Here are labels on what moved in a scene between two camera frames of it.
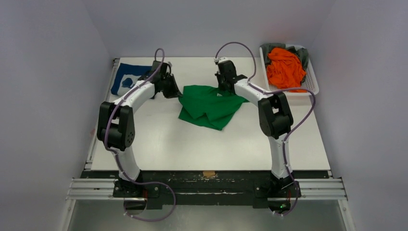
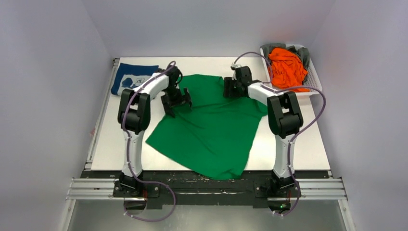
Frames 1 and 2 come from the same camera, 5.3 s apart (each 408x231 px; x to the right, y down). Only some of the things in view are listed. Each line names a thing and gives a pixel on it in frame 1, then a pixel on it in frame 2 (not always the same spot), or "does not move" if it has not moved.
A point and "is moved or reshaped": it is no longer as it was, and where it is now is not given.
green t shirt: [206, 106] is moved or reshaped
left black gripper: [174, 93] → [182, 100]
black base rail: [243, 189] does not move
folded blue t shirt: [127, 74] does not move
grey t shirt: [302, 53] does not move
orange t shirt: [285, 70] does not move
